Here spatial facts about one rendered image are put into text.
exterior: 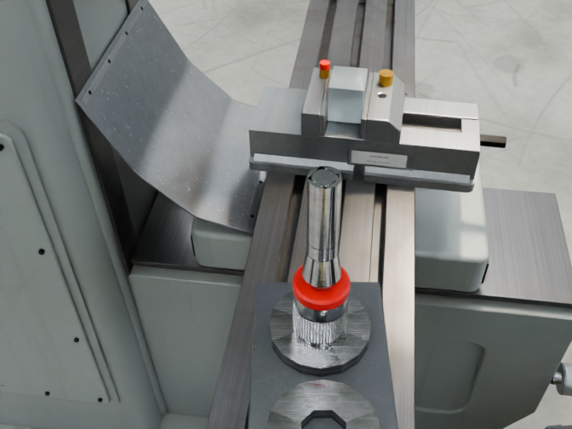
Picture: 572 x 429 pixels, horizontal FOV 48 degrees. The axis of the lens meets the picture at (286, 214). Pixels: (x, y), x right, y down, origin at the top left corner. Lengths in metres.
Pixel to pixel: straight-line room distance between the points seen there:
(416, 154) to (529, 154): 1.69
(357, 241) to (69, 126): 0.44
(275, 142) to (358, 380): 0.52
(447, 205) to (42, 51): 0.68
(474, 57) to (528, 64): 0.24
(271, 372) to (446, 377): 0.81
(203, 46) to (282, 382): 2.73
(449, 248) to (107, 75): 0.60
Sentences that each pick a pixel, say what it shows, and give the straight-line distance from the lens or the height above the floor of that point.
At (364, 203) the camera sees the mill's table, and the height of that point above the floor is 0.93.
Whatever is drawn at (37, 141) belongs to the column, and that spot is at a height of 1.04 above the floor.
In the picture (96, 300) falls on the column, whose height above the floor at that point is 0.69.
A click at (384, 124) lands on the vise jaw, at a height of 1.03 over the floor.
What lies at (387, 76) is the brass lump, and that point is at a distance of 1.01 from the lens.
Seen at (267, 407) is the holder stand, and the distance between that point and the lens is 0.55.
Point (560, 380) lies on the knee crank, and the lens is 1.35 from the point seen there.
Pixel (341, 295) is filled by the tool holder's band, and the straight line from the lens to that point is 0.52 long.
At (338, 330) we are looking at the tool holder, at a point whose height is 1.14.
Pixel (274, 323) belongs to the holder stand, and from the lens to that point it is 0.58.
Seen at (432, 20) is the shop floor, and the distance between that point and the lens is 3.43.
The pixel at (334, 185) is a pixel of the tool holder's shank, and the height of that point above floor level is 1.30.
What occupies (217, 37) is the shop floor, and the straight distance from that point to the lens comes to 3.27.
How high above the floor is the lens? 1.60
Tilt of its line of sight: 45 degrees down
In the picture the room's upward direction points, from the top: 1 degrees counter-clockwise
